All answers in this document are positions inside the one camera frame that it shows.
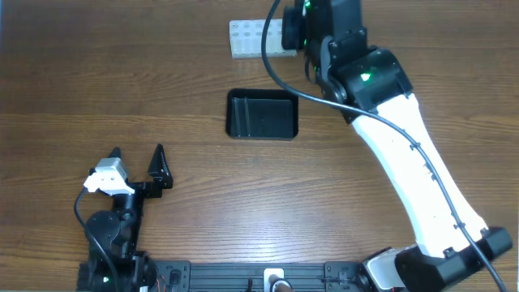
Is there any clear test tube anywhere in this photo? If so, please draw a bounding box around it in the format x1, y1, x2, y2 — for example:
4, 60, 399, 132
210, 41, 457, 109
242, 97, 251, 137
231, 97, 242, 139

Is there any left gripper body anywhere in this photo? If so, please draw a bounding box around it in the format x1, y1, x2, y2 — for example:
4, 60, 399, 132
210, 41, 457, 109
128, 180, 164, 200

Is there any mounting rail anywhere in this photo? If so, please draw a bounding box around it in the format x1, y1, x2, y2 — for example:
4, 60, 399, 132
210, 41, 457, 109
153, 259, 365, 292

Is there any black cable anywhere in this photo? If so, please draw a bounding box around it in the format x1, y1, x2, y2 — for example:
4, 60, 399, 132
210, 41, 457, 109
260, 0, 508, 292
73, 187, 121, 292

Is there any black tray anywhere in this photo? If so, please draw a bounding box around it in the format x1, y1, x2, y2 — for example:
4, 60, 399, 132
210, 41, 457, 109
225, 87, 300, 142

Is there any white test tube rack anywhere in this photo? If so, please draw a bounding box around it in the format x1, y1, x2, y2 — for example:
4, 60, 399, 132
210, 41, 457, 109
229, 18, 299, 60

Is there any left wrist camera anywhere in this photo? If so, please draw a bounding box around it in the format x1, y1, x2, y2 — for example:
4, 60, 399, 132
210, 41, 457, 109
82, 157, 136, 197

